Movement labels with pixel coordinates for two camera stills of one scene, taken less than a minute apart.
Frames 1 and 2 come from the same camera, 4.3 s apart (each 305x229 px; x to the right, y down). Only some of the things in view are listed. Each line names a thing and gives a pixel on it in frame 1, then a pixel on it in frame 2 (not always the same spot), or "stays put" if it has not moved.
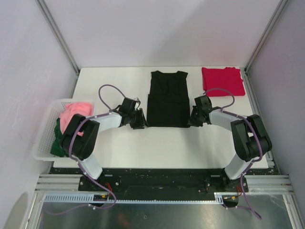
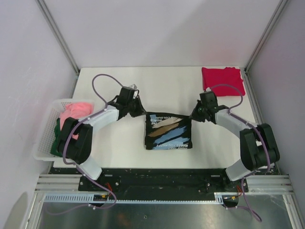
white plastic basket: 42,151 stays put
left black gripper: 142,122 to 140,110
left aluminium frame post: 61,39 stays put
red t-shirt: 228,78 stays put
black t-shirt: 168,104 to 167,131
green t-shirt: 57,149 stays put
